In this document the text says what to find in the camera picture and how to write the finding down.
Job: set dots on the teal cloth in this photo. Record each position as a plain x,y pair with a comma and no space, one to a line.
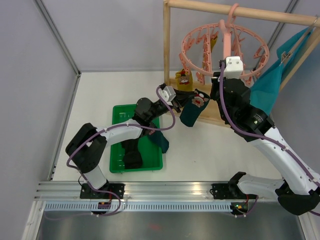
264,92

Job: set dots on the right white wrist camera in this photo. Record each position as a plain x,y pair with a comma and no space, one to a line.
232,67

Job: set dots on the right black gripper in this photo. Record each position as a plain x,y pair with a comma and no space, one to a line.
215,84

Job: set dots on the dark teal sock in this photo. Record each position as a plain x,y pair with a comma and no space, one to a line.
159,139

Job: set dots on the metal clip hanger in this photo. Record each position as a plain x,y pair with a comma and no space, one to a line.
287,55

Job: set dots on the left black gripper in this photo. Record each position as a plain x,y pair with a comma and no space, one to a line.
181,97

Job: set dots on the christmas pattern sock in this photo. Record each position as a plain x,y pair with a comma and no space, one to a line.
194,107

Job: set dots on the black sock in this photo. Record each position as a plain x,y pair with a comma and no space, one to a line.
132,157

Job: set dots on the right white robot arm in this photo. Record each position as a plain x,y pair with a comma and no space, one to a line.
298,189

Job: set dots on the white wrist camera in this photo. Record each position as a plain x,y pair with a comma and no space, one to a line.
168,94
232,67

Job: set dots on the aluminium mounting rail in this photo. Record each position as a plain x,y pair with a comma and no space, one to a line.
187,191

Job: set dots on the slotted cable duct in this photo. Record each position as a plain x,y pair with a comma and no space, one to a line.
139,206

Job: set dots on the yellow sock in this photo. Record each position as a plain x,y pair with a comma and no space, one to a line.
213,42
184,81

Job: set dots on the green plastic tray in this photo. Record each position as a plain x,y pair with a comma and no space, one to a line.
151,154

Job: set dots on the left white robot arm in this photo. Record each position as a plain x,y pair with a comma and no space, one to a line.
87,146

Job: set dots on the pink round clip hanger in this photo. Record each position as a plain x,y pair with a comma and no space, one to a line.
232,43

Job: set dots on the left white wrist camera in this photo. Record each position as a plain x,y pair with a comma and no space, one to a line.
168,94

